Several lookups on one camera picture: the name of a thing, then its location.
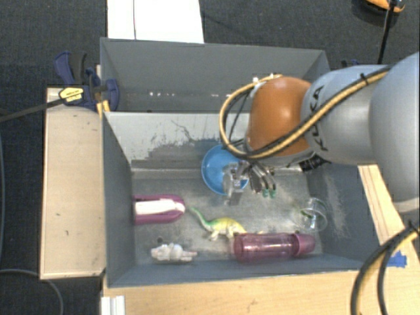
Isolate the blue bowl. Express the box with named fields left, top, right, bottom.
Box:
left=200, top=144, right=251, bottom=196

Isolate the purple plastic bottle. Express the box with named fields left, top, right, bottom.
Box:
left=232, top=232, right=317, bottom=264

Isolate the grey metal bin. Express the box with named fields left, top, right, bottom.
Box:
left=99, top=37, right=379, bottom=289

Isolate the pale wood board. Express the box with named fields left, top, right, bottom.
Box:
left=39, top=87, right=107, bottom=280

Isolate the green and yellow toy dinosaur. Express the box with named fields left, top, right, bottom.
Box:
left=189, top=206, right=248, bottom=242

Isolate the white toy mouse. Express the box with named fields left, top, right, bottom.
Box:
left=150, top=242, right=199, bottom=264

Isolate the clear glass cup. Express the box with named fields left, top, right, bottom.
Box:
left=291, top=196, right=329, bottom=233

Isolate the black cylinder on white bracket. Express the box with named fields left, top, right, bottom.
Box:
left=285, top=155, right=329, bottom=174

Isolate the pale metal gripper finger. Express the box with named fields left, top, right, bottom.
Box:
left=228, top=187, right=245, bottom=207
left=222, top=171, right=235, bottom=198

